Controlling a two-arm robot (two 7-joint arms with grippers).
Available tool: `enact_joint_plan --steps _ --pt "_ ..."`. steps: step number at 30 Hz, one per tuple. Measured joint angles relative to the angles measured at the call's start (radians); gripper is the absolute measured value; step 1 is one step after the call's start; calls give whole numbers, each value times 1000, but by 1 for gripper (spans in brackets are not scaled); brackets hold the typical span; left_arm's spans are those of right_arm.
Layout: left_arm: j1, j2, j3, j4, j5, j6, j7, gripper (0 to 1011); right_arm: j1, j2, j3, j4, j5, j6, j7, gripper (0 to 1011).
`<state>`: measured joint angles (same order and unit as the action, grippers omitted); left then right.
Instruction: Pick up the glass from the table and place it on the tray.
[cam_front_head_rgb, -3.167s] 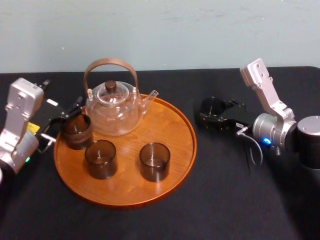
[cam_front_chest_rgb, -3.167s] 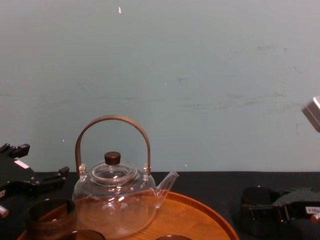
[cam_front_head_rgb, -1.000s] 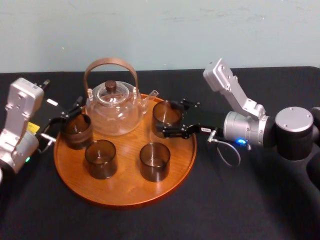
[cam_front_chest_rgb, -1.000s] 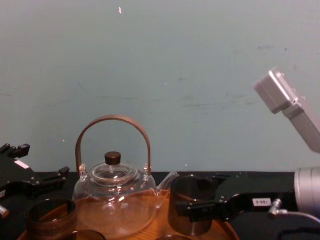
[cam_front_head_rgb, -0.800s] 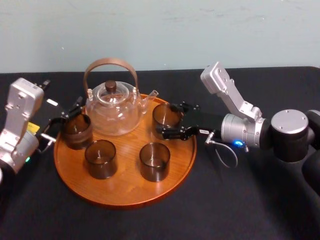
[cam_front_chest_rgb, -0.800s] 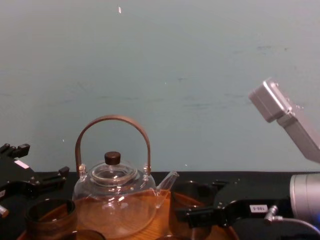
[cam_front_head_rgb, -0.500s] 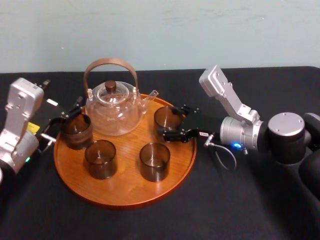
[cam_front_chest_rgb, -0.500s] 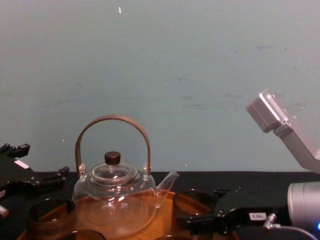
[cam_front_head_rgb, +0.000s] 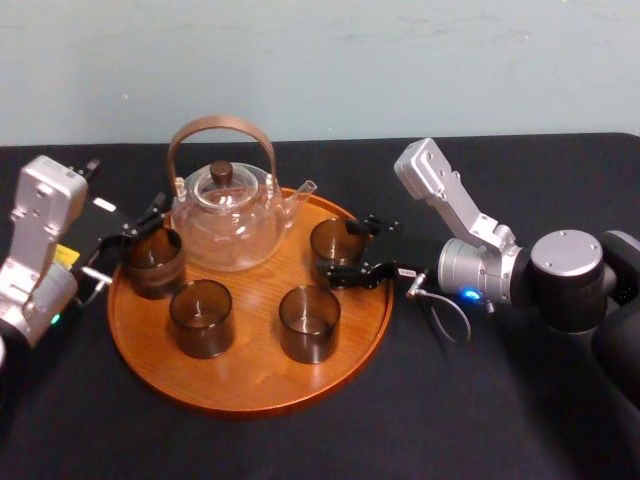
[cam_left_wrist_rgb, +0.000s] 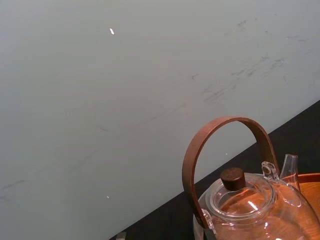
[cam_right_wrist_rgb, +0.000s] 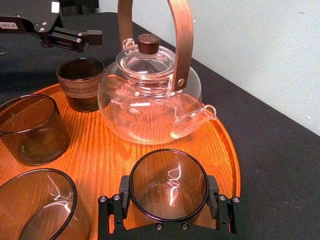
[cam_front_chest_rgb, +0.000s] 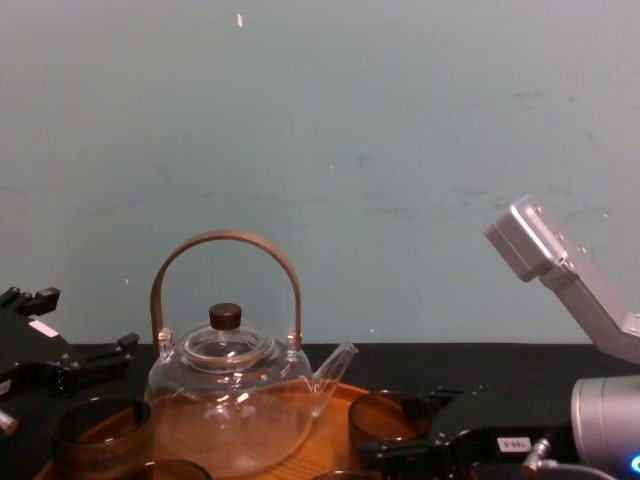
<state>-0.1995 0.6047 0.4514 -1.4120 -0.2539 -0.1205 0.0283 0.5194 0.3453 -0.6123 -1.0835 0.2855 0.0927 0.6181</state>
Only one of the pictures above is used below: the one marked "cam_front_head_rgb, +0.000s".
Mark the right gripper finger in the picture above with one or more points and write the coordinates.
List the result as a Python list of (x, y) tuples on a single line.
[(375, 224), (357, 276)]

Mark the smoky brown glass cup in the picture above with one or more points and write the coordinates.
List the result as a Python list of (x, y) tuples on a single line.
[(201, 335), (330, 245), (310, 342), (152, 280)]

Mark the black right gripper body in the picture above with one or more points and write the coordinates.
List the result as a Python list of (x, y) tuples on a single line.
[(415, 255)]

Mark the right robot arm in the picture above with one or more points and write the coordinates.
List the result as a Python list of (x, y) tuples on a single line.
[(560, 280)]

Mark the round wooden tray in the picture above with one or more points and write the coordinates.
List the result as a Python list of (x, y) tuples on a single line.
[(250, 382)]

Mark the black tablecloth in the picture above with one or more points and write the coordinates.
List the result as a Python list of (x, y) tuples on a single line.
[(450, 410)]

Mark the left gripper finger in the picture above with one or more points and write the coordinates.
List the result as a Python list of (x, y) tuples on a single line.
[(150, 214), (111, 240)]

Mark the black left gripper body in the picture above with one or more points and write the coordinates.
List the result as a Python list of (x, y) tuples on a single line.
[(107, 222)]

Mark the glass lid with brown knob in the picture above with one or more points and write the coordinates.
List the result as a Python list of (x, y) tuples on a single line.
[(221, 172)]

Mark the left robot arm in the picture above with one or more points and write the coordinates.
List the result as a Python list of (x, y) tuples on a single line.
[(35, 240)]

